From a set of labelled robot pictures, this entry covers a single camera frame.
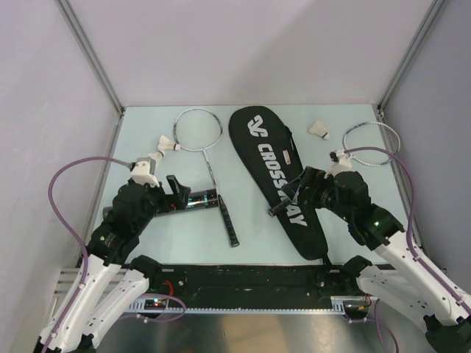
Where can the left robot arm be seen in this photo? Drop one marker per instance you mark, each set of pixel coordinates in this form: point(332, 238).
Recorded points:
point(88, 313)

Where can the black racket bag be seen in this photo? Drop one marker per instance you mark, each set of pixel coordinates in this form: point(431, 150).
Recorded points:
point(267, 149)

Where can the left badminton racket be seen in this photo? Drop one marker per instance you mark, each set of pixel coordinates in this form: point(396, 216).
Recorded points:
point(198, 130)

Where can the white slotted cable duct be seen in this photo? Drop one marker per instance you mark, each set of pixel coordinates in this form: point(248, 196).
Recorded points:
point(335, 306)

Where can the white shuttlecock by racket head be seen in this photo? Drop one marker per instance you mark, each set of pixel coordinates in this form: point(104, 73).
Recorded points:
point(165, 144)

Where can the black shuttlecock tube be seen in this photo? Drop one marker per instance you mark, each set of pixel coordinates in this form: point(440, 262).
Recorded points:
point(200, 202)

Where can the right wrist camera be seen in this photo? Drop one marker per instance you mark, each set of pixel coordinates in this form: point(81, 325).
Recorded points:
point(341, 162)

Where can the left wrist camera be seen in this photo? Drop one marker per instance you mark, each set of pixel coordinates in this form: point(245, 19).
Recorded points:
point(143, 172)

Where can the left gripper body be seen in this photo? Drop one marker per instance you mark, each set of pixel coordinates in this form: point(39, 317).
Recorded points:
point(165, 201)

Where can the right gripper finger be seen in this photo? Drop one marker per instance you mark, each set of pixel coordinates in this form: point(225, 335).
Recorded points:
point(288, 206)
point(302, 181)

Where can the right badminton racket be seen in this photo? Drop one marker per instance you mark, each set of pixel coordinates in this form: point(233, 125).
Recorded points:
point(371, 134)

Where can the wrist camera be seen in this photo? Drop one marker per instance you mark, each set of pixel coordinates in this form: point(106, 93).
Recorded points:
point(143, 172)
point(341, 162)

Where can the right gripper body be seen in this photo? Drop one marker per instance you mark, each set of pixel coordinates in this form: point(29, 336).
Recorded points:
point(322, 193)

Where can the badminton racket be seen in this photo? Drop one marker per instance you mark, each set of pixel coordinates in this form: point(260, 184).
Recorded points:
point(371, 134)
point(198, 130)

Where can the white shuttlecock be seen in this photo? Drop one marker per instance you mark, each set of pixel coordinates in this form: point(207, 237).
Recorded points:
point(318, 128)
point(156, 156)
point(165, 144)

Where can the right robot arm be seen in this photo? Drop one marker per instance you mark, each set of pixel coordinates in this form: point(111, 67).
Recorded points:
point(427, 297)

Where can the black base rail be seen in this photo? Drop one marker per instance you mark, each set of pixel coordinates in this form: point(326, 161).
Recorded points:
point(255, 286)

